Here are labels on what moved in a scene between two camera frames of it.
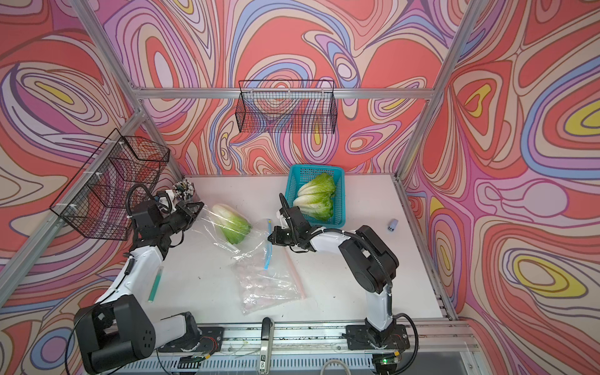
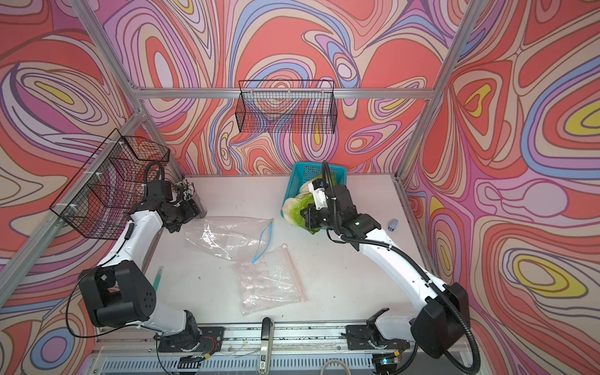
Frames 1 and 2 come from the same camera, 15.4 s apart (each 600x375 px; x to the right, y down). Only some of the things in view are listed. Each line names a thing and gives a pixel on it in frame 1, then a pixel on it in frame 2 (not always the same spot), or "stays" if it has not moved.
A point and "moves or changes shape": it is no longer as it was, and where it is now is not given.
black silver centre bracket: [267, 346] stays
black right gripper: [278, 239] to [312, 217]
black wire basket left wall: [98, 195] stays
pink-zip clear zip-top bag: [266, 279] stays
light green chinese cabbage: [320, 191] stays
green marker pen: [155, 284] stays
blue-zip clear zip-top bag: [230, 230] moves or changes shape
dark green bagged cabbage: [234, 226] to [292, 206]
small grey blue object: [393, 224] stays
